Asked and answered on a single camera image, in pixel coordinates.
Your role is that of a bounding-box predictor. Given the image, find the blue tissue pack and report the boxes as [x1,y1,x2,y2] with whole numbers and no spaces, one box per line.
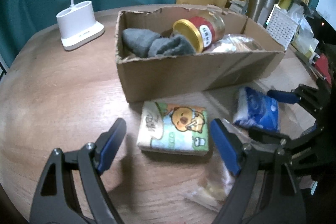
[233,86,280,132]

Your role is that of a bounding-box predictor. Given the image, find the cartoon tissue pack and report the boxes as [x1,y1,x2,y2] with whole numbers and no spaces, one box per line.
[137,101,210,156]

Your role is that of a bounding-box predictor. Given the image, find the red gold yellow-lid can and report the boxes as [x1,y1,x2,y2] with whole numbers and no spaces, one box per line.
[173,11,226,53]

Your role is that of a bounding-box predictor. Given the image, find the grey knitted socks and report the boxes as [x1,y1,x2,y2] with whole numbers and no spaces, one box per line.
[122,28,197,59]

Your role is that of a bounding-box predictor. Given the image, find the red box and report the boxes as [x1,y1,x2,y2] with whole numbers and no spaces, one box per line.
[314,53,331,85]

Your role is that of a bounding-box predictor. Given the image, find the clear plastic bag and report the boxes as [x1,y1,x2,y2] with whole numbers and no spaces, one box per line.
[180,118,250,213]

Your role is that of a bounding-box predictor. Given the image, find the clear plastic bags pile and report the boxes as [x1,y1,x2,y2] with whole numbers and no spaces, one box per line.
[288,3,318,59]

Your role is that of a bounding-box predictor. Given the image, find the white perforated basket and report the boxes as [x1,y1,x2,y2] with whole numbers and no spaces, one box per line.
[266,7,298,49]

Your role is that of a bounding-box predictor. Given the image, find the bag of cotton swabs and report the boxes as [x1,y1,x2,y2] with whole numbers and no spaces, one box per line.
[206,34,264,53]

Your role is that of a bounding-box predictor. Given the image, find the yellow sponge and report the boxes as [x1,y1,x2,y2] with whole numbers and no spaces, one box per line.
[277,0,292,10]

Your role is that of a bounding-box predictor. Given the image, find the stainless steel tumbler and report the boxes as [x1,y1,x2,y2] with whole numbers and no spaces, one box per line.
[245,0,276,27]

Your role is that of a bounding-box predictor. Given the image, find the white small box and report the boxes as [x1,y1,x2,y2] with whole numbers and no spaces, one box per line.
[229,0,248,15]

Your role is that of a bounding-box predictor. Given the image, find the brown cardboard box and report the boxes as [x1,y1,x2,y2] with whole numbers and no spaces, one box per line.
[115,6,286,102]

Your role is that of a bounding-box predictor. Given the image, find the white desk lamp base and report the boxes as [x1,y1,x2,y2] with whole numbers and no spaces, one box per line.
[56,1,105,51]

